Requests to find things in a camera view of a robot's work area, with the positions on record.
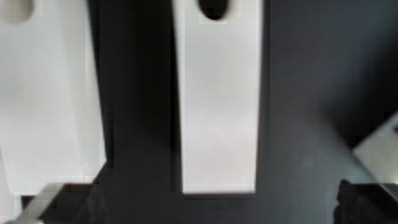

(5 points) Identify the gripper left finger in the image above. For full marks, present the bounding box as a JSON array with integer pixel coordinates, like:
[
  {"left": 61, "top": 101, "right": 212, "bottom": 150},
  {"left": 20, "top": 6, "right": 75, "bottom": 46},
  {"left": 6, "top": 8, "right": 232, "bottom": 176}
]
[{"left": 11, "top": 183, "right": 107, "bottom": 224}]

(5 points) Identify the white tag plate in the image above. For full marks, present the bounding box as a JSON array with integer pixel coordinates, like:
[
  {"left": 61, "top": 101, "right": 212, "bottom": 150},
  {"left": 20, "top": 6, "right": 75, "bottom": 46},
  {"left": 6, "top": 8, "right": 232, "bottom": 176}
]
[{"left": 354, "top": 112, "right": 398, "bottom": 185}]

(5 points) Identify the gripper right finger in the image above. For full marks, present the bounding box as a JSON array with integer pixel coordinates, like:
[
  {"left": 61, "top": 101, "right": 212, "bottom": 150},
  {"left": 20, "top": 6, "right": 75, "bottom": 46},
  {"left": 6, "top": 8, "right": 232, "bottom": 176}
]
[{"left": 336, "top": 180, "right": 398, "bottom": 224}]

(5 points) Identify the white chair back frame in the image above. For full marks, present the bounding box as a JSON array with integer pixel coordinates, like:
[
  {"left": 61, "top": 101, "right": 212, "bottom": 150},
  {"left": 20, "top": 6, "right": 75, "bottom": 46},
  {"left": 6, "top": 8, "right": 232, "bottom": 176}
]
[{"left": 0, "top": 0, "right": 264, "bottom": 195}]

